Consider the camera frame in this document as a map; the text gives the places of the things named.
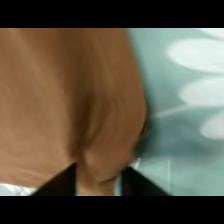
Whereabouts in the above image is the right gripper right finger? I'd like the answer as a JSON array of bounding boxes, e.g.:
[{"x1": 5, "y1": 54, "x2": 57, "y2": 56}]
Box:
[{"x1": 120, "y1": 166, "x2": 170, "y2": 197}]

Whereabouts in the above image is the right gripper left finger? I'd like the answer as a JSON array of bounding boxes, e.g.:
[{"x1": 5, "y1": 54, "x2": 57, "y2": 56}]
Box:
[{"x1": 32, "y1": 162, "x2": 78, "y2": 197}]

